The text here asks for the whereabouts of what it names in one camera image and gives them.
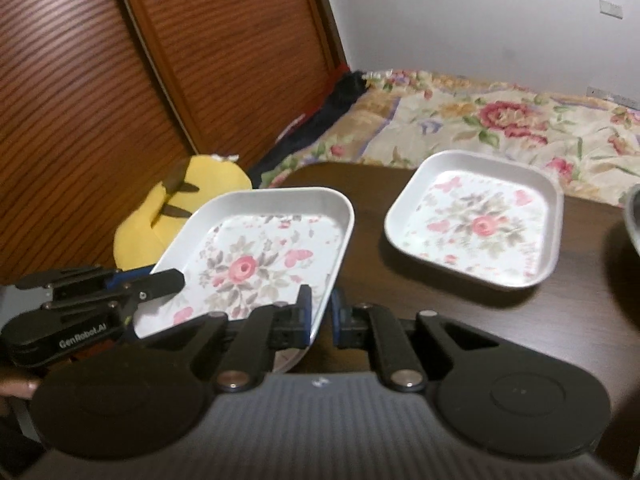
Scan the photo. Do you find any yellow plush toy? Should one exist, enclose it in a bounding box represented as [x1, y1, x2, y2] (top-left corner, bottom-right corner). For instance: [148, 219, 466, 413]
[114, 155, 253, 272]

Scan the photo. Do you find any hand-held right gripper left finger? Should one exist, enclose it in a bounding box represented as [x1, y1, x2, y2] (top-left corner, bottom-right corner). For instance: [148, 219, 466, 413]
[142, 284, 313, 393]

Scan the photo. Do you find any person's left hand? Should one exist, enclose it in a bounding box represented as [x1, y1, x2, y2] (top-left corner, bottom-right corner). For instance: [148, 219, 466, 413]
[0, 379, 42, 400]

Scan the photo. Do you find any wooden louvered wardrobe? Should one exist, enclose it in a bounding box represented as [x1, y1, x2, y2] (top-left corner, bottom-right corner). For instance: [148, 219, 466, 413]
[0, 0, 353, 286]

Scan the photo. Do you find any dark cloth pile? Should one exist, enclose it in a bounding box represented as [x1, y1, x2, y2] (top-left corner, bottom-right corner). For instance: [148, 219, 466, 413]
[247, 63, 372, 188]

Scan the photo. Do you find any floral blanket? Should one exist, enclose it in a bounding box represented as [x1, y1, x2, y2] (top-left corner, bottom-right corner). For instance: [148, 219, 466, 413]
[260, 67, 640, 208]

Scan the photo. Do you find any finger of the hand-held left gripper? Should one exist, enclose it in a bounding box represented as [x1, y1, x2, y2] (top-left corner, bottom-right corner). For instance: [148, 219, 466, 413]
[44, 268, 186, 312]
[15, 266, 152, 292]

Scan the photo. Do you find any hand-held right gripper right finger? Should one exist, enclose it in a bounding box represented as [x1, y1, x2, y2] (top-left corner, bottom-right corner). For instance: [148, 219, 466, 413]
[330, 289, 501, 393]

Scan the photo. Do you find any stainless steel bowl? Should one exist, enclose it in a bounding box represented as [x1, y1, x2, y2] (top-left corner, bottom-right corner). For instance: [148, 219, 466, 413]
[621, 184, 640, 256]

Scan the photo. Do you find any floral square plate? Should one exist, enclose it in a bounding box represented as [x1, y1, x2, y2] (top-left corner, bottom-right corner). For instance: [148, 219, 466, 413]
[384, 150, 565, 291]
[132, 186, 356, 374]

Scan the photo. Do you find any row of wall sockets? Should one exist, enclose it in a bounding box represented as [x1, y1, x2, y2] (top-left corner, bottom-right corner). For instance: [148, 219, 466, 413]
[586, 84, 640, 111]

